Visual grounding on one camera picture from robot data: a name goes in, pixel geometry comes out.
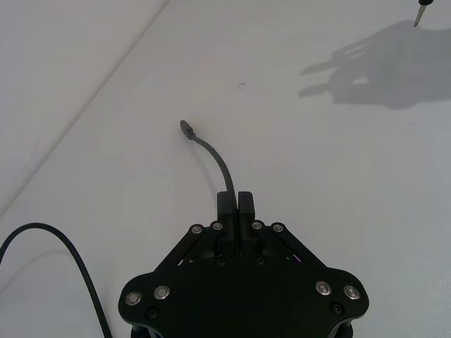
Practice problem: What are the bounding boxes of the thin grey cable with plug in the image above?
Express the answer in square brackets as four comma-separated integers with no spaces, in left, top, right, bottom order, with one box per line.
[179,119,236,198]

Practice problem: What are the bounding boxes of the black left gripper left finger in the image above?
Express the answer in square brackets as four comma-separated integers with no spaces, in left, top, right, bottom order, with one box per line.
[118,191,241,317]

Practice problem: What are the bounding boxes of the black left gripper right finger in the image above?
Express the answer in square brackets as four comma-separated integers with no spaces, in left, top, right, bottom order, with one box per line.
[238,191,371,318]

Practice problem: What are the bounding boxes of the black looping cable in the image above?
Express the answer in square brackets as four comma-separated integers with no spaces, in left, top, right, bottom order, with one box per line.
[0,222,113,338]

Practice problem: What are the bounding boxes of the white table cloth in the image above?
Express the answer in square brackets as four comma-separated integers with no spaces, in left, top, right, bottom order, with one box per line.
[0,0,451,338]

